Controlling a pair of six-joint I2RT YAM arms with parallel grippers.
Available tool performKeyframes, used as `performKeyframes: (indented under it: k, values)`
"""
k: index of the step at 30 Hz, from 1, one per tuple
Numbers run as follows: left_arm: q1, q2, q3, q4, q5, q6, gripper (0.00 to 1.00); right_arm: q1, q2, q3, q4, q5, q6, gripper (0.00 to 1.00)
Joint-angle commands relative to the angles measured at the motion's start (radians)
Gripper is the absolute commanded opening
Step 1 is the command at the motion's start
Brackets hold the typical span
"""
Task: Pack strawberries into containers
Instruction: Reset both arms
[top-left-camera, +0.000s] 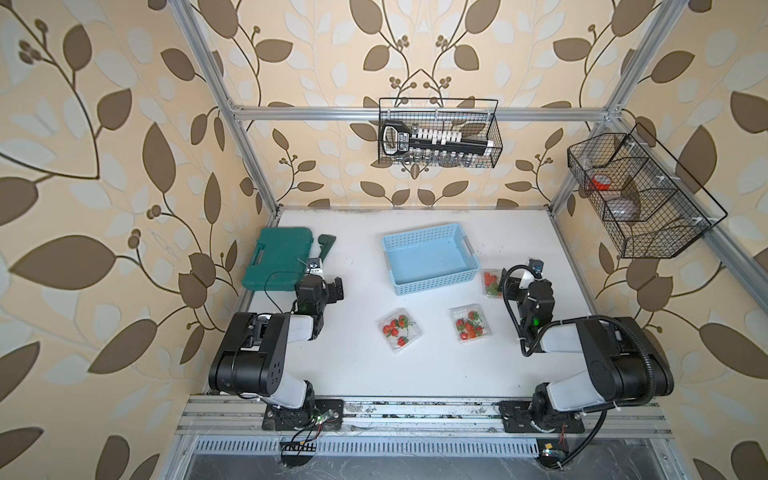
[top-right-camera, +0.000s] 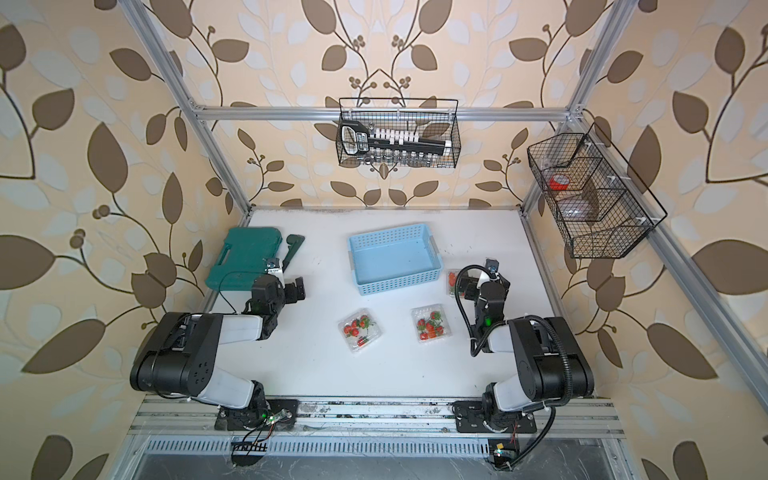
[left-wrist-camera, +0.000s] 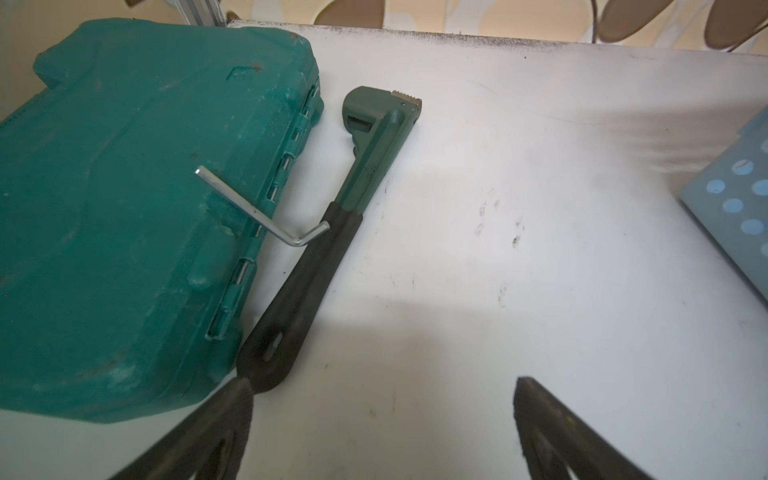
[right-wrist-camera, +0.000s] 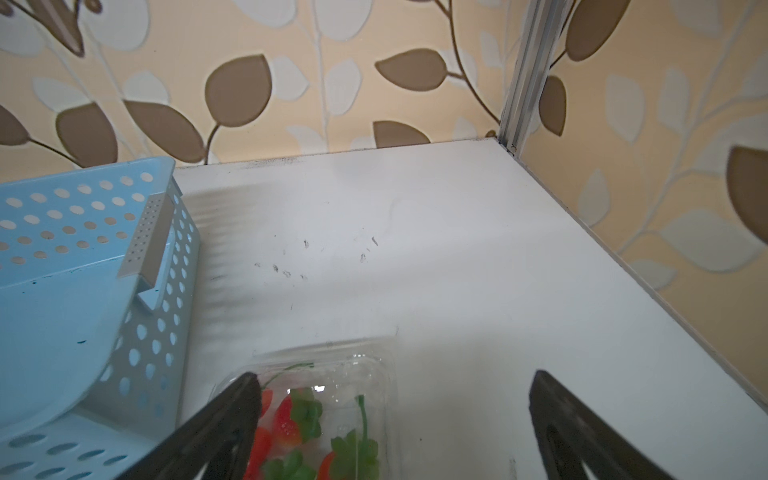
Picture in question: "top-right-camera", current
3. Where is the black wire basket back wall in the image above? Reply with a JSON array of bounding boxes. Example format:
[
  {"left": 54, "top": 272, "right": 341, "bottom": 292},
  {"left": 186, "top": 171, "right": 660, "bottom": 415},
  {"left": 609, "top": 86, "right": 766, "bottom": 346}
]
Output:
[{"left": 335, "top": 96, "right": 462, "bottom": 169}]

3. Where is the red tape roll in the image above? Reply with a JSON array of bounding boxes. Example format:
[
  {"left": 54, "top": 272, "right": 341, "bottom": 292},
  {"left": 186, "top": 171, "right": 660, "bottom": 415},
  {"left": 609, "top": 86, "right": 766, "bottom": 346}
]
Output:
[{"left": 548, "top": 174, "right": 570, "bottom": 192}]

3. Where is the green tool case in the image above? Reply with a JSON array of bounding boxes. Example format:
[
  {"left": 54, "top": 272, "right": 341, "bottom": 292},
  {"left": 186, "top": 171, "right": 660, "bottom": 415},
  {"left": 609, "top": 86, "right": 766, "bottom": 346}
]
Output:
[{"left": 205, "top": 227, "right": 283, "bottom": 291}]

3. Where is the clear clamshell container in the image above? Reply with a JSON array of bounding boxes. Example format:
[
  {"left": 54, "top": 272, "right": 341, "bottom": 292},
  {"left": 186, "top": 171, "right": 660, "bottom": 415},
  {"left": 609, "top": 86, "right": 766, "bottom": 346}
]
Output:
[
  {"left": 447, "top": 270, "right": 479, "bottom": 301},
  {"left": 337, "top": 309, "right": 383, "bottom": 353},
  {"left": 411, "top": 304, "right": 452, "bottom": 344}
]

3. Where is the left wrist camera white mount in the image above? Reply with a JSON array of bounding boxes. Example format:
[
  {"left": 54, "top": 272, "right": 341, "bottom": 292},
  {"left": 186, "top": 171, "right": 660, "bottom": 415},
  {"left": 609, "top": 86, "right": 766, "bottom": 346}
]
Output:
[{"left": 265, "top": 258, "right": 284, "bottom": 281}]

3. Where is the aluminium frame post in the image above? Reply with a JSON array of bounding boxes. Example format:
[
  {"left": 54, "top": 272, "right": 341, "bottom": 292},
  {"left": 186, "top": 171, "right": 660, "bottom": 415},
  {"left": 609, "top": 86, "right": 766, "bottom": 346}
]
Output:
[{"left": 116, "top": 0, "right": 253, "bottom": 217}]

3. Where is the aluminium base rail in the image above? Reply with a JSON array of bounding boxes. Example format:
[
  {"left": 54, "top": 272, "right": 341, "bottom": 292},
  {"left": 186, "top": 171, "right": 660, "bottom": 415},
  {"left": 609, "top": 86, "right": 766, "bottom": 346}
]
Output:
[{"left": 119, "top": 395, "right": 628, "bottom": 457}]

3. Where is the black wire basket right wall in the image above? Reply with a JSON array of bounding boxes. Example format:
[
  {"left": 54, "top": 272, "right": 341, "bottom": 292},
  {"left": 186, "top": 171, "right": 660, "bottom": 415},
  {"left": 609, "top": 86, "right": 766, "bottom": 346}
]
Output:
[{"left": 527, "top": 124, "right": 668, "bottom": 260}]

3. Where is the black wire basket wall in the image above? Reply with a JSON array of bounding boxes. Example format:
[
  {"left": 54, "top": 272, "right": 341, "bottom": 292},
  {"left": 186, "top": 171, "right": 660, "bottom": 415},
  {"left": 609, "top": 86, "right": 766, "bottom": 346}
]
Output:
[
  {"left": 527, "top": 124, "right": 668, "bottom": 260},
  {"left": 335, "top": 96, "right": 462, "bottom": 169}
]

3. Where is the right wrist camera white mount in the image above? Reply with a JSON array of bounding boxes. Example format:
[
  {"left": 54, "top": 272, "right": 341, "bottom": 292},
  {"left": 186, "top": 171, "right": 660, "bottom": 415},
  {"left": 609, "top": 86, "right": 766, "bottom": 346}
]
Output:
[{"left": 466, "top": 258, "right": 505, "bottom": 289}]

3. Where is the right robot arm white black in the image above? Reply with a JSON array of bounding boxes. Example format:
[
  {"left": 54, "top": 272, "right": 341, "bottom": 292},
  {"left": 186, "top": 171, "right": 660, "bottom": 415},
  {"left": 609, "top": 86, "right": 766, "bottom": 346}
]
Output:
[{"left": 465, "top": 274, "right": 595, "bottom": 430}]

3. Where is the black white tool set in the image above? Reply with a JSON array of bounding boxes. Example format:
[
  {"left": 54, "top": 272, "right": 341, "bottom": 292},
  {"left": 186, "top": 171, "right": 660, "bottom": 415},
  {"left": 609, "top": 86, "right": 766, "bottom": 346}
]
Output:
[{"left": 337, "top": 121, "right": 455, "bottom": 158}]

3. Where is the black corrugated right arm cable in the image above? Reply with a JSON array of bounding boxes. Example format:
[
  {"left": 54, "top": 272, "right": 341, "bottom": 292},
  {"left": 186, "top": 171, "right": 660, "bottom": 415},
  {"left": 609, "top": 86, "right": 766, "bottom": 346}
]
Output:
[{"left": 453, "top": 263, "right": 574, "bottom": 469}]

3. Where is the light blue perforated plastic basket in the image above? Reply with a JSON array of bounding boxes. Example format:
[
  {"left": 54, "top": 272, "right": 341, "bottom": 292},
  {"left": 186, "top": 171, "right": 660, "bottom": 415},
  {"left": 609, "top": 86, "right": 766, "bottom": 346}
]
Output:
[{"left": 347, "top": 223, "right": 443, "bottom": 296}]

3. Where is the green pipe wrench black handle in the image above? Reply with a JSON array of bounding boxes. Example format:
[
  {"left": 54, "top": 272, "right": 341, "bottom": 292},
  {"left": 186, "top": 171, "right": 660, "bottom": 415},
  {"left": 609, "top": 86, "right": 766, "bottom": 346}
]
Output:
[{"left": 281, "top": 234, "right": 305, "bottom": 272}]

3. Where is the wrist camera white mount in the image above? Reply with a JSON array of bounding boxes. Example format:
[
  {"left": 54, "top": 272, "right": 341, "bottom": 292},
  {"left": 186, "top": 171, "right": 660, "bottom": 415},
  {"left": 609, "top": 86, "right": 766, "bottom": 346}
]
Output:
[
  {"left": 466, "top": 258, "right": 505, "bottom": 289},
  {"left": 265, "top": 258, "right": 284, "bottom": 281}
]

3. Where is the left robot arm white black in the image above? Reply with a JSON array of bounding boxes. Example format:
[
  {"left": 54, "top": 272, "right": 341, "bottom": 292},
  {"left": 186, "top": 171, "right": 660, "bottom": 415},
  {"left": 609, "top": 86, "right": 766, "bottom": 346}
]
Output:
[{"left": 129, "top": 274, "right": 306, "bottom": 420}]

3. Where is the strawberry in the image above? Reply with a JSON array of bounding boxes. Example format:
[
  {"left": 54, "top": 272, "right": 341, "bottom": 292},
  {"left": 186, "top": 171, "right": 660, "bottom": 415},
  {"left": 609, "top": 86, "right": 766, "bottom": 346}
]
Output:
[{"left": 342, "top": 315, "right": 374, "bottom": 350}]

